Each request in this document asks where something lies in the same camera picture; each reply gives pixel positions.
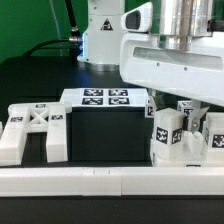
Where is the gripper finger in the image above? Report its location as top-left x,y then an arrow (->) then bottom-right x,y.
185,99 -> 210,133

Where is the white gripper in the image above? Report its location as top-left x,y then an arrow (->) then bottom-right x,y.
120,0 -> 224,111

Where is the white chair seat part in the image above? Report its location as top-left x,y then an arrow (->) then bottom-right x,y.
149,130 -> 224,168

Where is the white tagged cube far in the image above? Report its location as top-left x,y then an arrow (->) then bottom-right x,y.
177,100 -> 193,116

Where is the white tagged cube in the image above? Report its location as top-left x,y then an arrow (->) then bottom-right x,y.
145,100 -> 154,118
177,100 -> 193,116

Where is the white tagged cube near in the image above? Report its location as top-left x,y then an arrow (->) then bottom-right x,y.
145,100 -> 154,118

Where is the white front obstacle bar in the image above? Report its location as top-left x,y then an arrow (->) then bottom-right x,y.
0,167 -> 224,197

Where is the white base tag plate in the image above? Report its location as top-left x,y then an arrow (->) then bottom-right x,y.
60,88 -> 149,107

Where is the black cable with connector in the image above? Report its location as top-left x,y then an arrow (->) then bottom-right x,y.
22,0 -> 84,64

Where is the white chair back frame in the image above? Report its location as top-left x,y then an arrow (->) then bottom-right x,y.
0,102 -> 72,166

